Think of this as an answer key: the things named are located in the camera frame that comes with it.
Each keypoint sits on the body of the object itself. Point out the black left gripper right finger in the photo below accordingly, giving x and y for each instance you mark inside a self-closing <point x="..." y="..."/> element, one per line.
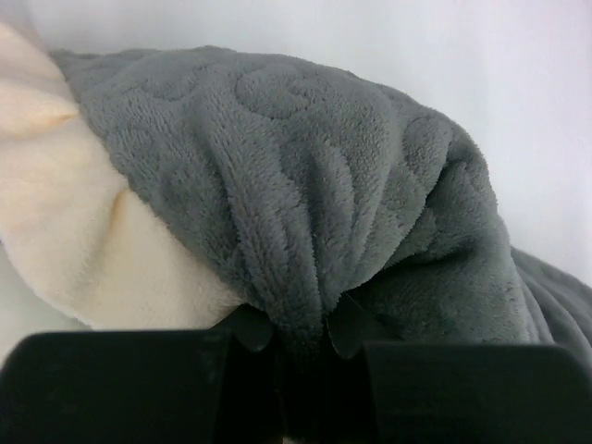
<point x="379" y="389"/>

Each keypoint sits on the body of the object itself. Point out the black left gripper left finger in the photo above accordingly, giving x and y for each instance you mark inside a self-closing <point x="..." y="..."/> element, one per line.
<point x="160" y="386"/>

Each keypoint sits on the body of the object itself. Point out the grey pillowcase with cream frill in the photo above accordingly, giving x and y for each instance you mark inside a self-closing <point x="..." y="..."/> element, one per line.
<point x="161" y="189"/>

